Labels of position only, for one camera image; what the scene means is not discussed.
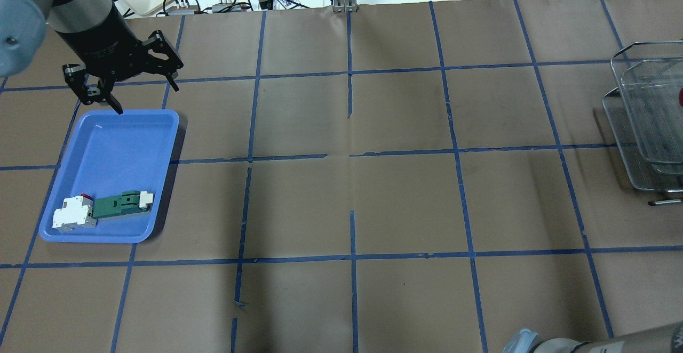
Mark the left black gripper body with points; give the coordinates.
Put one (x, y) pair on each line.
(100, 47)

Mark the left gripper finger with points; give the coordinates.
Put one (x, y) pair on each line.
(160, 58)
(75, 78)

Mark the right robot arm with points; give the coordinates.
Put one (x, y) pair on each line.
(667, 338)

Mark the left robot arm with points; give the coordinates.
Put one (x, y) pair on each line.
(24, 25)

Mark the blue plastic tray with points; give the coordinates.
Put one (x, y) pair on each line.
(107, 155)

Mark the white circuit breaker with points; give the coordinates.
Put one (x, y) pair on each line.
(75, 212)

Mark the green white switch part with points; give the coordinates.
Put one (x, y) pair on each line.
(130, 202)

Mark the metal wire mesh shelf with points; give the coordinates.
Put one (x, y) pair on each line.
(645, 116)

